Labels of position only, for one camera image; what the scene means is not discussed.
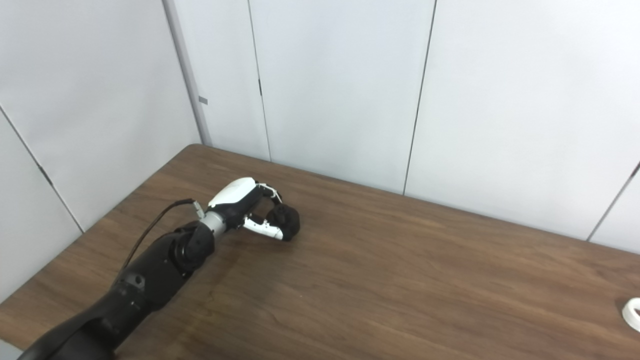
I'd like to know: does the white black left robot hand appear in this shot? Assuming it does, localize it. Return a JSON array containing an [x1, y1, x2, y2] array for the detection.
[[202, 177, 286, 242]]

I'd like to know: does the round black part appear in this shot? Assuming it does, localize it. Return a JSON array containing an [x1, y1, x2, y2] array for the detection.
[[266, 203, 301, 242]]

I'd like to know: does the white ring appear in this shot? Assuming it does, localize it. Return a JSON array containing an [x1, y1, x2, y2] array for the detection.
[[621, 297, 640, 332]]

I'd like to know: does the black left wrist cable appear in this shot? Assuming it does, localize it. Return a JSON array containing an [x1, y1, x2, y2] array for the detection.
[[122, 198, 204, 271]]

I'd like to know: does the gray wall post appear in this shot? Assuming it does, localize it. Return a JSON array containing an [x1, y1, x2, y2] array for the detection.
[[161, 0, 213, 147]]

